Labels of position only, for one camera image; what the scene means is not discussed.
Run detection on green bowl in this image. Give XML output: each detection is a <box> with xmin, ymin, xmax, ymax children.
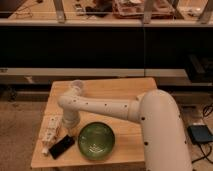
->
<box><xmin>78</xmin><ymin>122</ymin><xmax>115</xmax><ymax>161</ymax></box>

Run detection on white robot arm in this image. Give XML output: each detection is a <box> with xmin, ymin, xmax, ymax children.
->
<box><xmin>58</xmin><ymin>89</ymin><xmax>193</xmax><ymax>171</ymax></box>

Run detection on wooden table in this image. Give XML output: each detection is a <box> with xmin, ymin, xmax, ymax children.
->
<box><xmin>31</xmin><ymin>78</ymin><xmax>157</xmax><ymax>169</ymax></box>

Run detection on background shelf with clutter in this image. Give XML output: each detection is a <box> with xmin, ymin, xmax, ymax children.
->
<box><xmin>0</xmin><ymin>0</ymin><xmax>213</xmax><ymax>27</ymax></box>

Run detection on black box on floor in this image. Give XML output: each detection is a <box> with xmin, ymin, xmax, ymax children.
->
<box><xmin>187</xmin><ymin>125</ymin><xmax>213</xmax><ymax>144</ymax></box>

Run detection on black cable on floor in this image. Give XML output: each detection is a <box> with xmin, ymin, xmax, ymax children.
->
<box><xmin>191</xmin><ymin>102</ymin><xmax>213</xmax><ymax>166</ymax></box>

